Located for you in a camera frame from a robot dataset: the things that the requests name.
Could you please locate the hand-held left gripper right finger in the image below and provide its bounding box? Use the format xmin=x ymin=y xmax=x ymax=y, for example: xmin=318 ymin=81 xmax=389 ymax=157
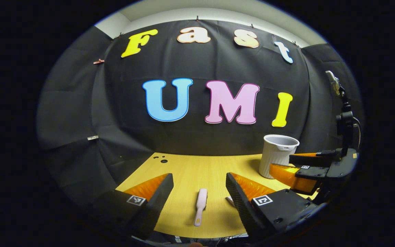
xmin=226 ymin=173 xmax=326 ymax=240

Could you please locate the wooden desktop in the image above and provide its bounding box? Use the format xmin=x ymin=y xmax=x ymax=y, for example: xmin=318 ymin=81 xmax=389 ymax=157
xmin=115 ymin=152 xmax=318 ymax=239

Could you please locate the white ribbed garbage bin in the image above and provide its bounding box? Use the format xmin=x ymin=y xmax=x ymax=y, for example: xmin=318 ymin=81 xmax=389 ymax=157
xmin=259 ymin=134 xmax=300 ymax=179

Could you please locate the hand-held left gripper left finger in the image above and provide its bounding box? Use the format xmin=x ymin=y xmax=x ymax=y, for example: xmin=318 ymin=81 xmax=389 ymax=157
xmin=96 ymin=173 xmax=174 ymax=240

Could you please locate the small pink broom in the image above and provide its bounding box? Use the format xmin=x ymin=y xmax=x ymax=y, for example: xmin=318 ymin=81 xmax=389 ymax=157
xmin=193 ymin=188 xmax=208 ymax=227

